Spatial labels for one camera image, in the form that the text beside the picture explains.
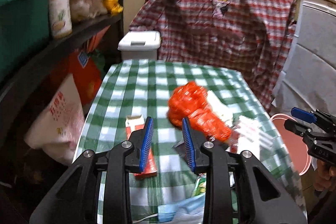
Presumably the red white milk carton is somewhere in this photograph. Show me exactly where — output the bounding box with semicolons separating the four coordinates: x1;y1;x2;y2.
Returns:
125;115;157;180

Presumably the red-orange plastic bag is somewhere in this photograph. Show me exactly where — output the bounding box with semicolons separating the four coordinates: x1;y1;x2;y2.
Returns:
167;81;231;142

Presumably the white lidded trash bin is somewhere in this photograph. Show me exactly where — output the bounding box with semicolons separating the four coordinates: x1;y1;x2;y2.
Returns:
118;31;161;61

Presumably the right hand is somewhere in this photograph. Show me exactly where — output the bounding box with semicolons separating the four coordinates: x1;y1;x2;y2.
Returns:
313;159;336;192

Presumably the pink plastic basin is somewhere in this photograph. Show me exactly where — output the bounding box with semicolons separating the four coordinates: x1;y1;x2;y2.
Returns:
270;114;312;176

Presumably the grey cloth cover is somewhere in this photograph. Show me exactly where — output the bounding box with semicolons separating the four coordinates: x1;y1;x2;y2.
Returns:
270;0;335;115

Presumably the green white checkered tablecloth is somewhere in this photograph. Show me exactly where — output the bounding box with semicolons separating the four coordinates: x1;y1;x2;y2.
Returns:
76;60;306;223

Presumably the red printed sack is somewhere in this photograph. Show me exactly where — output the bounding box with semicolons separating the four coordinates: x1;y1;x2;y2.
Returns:
49;49;106;106

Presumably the white rice sack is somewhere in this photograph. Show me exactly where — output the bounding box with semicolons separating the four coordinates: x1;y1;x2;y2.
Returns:
24;74;85;166

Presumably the black metal shelf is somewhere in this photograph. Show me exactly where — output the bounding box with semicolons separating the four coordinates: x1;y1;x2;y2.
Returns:
1;0;123;115

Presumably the red plaid shirt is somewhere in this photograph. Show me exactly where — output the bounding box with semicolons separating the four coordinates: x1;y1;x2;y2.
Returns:
129;0;297;110

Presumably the sauce jar white label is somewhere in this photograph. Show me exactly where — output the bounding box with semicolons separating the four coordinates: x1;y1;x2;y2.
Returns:
49;0;72;39

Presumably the yellow small package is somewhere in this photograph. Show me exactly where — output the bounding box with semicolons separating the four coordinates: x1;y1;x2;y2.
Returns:
102;0;123;15

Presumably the green storage box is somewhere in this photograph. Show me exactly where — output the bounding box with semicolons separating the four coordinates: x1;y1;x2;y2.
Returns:
1;0;50;77

